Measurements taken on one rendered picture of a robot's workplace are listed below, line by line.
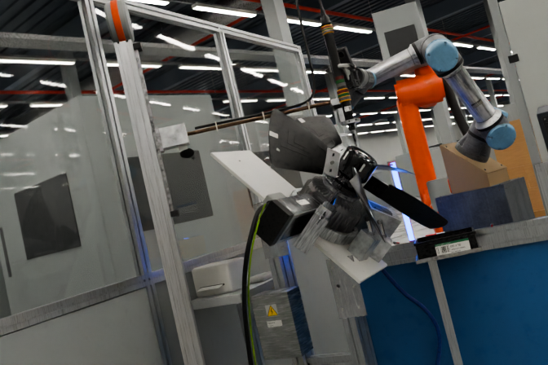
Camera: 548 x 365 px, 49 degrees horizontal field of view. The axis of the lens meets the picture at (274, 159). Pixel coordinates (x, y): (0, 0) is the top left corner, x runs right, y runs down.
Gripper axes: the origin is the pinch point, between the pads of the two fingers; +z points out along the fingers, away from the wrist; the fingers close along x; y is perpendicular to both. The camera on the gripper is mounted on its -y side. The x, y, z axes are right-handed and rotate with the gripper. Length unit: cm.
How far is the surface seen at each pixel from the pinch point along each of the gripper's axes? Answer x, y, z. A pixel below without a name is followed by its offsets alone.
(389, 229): -2, 61, -9
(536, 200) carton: 42, 124, -803
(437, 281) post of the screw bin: -12, 84, -20
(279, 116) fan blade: 11.3, 15.5, 27.4
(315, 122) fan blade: 15.0, 16.3, -6.8
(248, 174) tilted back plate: 34.2, 30.5, 17.1
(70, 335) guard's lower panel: 70, 67, 76
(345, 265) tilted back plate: 3, 67, 22
